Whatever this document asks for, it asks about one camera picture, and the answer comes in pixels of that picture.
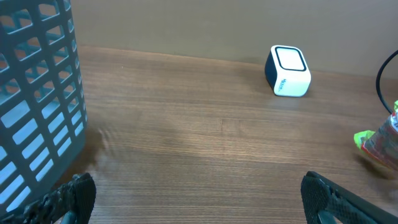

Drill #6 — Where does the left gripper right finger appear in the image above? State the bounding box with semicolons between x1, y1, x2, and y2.
300;171;397;224

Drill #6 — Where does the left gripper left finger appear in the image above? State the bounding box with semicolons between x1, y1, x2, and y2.
1;173;96;224

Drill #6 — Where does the Haribo gummy candy bag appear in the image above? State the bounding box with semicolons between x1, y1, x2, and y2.
353;101;397;170

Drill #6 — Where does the white barcode scanner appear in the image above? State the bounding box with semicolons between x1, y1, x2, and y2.
264;45;312;97

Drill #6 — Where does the grey plastic mesh basket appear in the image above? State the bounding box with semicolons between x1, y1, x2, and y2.
1;0;87;213

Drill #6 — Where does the black right camera cable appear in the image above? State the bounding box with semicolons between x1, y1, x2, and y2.
375;49;398;115

